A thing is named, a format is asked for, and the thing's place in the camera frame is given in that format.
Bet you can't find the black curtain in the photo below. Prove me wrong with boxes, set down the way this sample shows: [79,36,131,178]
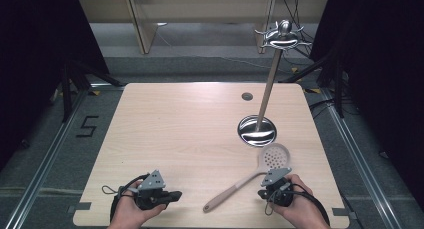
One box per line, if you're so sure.
[0,0,110,172]
[309,0,424,203]

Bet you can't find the black tripod stand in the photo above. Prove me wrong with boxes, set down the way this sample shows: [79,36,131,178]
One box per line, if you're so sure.
[60,58,125,124]
[279,47,349,119]

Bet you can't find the person's right hand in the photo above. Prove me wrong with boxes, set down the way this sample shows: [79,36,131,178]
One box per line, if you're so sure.
[269,174,330,229]

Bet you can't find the hanging black cables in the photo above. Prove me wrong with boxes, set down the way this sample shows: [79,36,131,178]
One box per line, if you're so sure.
[281,0,315,58]

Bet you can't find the beige slotted spoon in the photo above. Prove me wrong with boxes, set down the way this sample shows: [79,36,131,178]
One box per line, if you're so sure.
[202,142,292,214]

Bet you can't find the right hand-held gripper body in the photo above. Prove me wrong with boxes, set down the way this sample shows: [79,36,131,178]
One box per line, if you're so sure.
[260,167,295,208]

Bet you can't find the white floor cable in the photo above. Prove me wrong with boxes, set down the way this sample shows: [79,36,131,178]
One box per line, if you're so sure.
[155,21,291,73]

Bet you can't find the grey cord loop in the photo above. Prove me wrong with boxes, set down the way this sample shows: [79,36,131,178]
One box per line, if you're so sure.
[101,185,139,199]
[264,183,292,217]

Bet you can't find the black floor cables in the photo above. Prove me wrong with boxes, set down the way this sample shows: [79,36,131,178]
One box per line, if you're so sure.
[308,97,359,121]

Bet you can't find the person's left hand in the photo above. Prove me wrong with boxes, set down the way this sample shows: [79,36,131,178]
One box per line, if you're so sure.
[107,180,168,229]

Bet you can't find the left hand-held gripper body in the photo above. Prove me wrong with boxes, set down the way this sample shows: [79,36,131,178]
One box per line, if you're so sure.
[134,169,168,211]

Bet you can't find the metal utensil hanging rack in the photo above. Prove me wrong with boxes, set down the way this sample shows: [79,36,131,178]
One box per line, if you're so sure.
[236,19,313,148]

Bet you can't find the aluminium floor rail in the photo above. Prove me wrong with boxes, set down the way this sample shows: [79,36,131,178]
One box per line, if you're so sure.
[320,88,390,229]
[3,84,128,229]

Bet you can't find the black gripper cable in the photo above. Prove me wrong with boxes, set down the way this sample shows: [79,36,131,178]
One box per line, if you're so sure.
[292,187,331,228]
[109,173,150,222]

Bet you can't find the grey tape tab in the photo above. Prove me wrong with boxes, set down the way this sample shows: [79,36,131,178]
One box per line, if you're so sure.
[331,207,358,221]
[67,201,92,215]

